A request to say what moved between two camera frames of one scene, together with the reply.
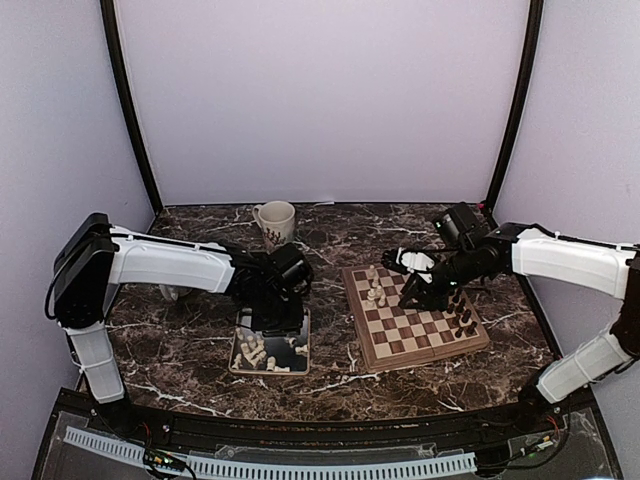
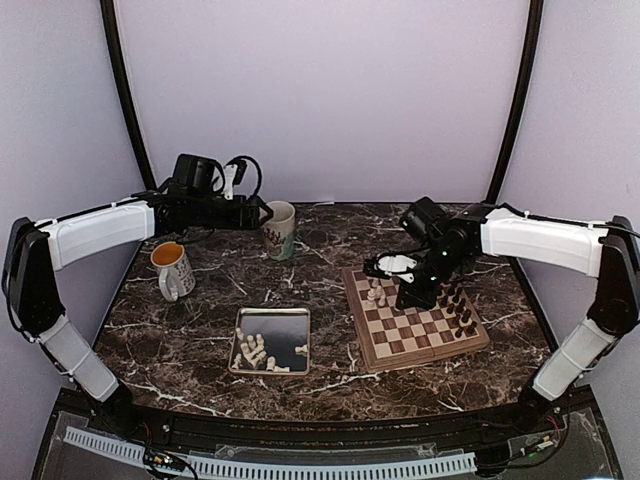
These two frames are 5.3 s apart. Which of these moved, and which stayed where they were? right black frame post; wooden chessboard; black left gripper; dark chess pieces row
Moved: black left gripper
Stayed: right black frame post; dark chess pieces row; wooden chessboard
